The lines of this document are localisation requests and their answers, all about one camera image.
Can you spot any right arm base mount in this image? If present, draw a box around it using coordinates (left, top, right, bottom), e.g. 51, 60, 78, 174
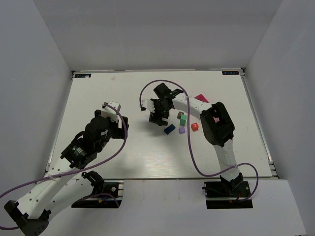
202, 181, 253, 209

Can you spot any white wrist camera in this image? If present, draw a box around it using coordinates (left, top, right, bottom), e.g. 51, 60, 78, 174
101, 101, 121, 123
140, 99, 155, 113

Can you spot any dark blue wood block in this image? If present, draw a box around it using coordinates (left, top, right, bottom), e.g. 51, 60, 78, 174
164, 124, 176, 135

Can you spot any small lilac wood block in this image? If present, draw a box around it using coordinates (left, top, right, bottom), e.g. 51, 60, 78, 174
179, 127, 186, 134

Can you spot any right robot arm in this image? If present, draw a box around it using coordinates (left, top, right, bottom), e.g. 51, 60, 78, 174
141, 83, 243, 195

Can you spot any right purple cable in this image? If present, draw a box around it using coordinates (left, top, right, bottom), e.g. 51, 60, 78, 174
139, 79, 259, 203

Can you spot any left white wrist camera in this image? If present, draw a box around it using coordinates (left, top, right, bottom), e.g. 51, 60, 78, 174
101, 101, 121, 123

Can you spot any left blue table label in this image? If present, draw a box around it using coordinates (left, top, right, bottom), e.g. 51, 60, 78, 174
74, 74, 91, 78

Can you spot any blue table label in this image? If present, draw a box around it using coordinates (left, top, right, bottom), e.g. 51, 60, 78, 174
74, 74, 91, 78
222, 71, 239, 75

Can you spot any green hospital wood block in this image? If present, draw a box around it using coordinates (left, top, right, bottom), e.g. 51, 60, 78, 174
180, 115, 187, 126

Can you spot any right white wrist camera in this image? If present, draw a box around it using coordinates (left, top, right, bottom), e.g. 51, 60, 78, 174
140, 99, 155, 113

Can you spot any brown window wood block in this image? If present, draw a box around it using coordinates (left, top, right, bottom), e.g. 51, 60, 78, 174
177, 112, 184, 119

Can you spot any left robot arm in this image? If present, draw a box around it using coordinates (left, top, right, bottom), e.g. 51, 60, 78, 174
4, 110, 129, 236

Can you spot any pink plastic box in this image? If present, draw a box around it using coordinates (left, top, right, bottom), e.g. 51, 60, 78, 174
194, 94, 209, 103

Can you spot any right blue table label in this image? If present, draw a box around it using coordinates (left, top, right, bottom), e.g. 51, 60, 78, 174
222, 71, 239, 75

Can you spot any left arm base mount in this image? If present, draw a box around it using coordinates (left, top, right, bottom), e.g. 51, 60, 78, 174
71, 171, 123, 208

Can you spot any red orange wood cube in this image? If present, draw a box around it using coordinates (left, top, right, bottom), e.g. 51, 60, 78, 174
191, 122, 199, 131

